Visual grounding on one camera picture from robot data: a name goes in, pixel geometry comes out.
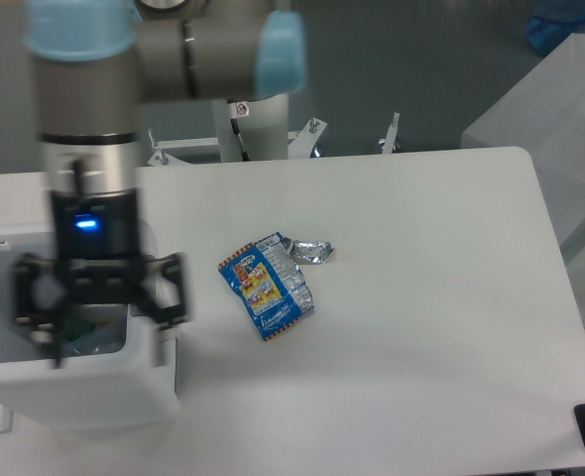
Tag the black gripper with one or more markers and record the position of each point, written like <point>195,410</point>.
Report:
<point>99,261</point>

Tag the clear crushed plastic bottle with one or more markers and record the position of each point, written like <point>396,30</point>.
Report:
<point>104,340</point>

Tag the blue foil snack wrapper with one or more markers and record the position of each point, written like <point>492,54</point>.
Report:
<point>267,277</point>

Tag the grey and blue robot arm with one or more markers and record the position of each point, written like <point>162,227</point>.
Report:
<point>95,63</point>

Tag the white plastic trash can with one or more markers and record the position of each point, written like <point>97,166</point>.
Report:
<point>134,385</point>

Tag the green packet in bin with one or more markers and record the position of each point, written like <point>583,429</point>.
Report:
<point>75,328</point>

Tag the blue cloth item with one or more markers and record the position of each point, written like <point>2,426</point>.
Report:
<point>551,22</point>

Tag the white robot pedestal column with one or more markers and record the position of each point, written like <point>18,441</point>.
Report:
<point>252,131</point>

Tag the white pedestal base frame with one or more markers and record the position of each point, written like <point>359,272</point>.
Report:
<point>165,153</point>

